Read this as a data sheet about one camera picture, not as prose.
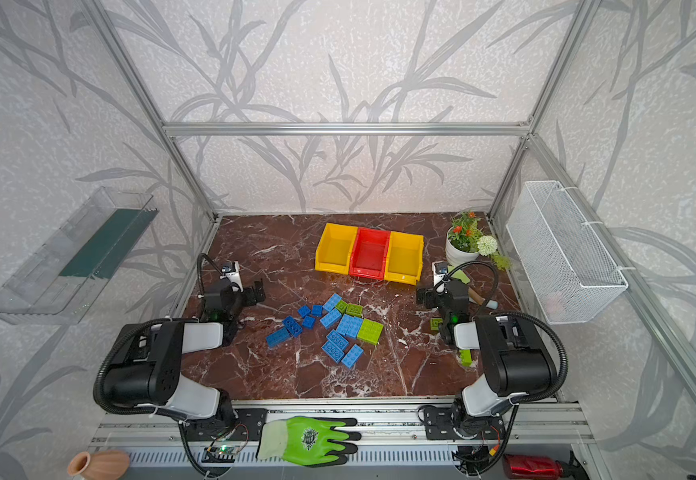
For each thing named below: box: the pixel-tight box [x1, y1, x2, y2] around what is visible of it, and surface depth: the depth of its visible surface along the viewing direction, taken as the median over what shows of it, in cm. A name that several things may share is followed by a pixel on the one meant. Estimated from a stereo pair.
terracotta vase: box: [68, 450, 131, 480], surface depth 61 cm
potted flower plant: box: [445, 211, 511, 270], surface depth 98 cm
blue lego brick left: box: [266, 327, 291, 349], surface depth 89 cm
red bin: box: [349, 227, 391, 280], surface depth 105 cm
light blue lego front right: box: [341, 344, 364, 368], surface depth 85 cm
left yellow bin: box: [315, 223, 358, 275], surface depth 107 cm
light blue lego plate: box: [337, 314, 364, 338], surface depth 91 cm
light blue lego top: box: [322, 292, 342, 312], surface depth 96 cm
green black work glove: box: [256, 416, 361, 467], surface depth 72 cm
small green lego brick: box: [345, 304, 363, 318], surface depth 95 cm
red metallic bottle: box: [502, 454, 563, 480], surface depth 68 cm
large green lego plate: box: [357, 318, 384, 345], surface depth 90 cm
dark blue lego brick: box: [282, 315, 303, 338], surface depth 91 cm
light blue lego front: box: [321, 340, 345, 363], surface depth 86 cm
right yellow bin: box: [384, 231, 425, 286], surface depth 105 cm
